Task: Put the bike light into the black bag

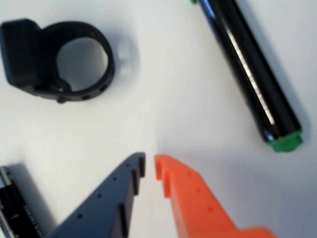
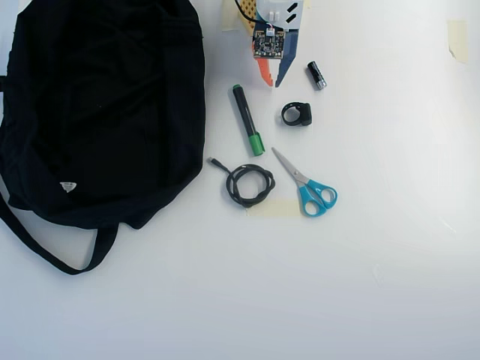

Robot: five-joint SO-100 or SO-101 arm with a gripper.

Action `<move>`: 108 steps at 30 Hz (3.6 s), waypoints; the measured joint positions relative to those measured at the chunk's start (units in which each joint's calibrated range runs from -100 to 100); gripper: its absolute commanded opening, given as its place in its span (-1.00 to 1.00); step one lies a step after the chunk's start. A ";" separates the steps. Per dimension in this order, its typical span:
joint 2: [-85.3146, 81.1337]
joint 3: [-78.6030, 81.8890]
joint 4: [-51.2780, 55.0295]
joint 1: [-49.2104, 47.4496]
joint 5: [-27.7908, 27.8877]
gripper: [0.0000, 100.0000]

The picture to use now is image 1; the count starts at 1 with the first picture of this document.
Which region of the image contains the blue-grey gripper finger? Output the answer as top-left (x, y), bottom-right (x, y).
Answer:
top-left (46, 152), bottom-right (147, 238)

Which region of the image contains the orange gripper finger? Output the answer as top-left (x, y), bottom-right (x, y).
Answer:
top-left (154, 154), bottom-right (278, 238)

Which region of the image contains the black rectangular device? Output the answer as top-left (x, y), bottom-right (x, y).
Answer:
top-left (0, 163), bottom-right (42, 238)

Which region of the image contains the black marker with green cap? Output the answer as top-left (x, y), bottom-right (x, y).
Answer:
top-left (190, 0), bottom-right (304, 153)

